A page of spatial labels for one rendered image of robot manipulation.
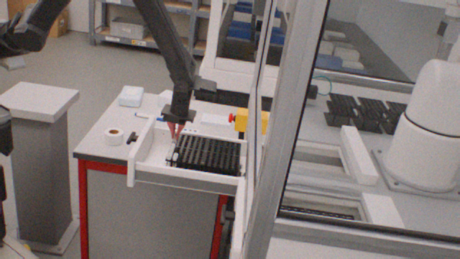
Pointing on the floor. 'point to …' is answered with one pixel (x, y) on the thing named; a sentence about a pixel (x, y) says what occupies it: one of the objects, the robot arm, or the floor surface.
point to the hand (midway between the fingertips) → (175, 136)
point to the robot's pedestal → (42, 165)
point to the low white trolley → (144, 194)
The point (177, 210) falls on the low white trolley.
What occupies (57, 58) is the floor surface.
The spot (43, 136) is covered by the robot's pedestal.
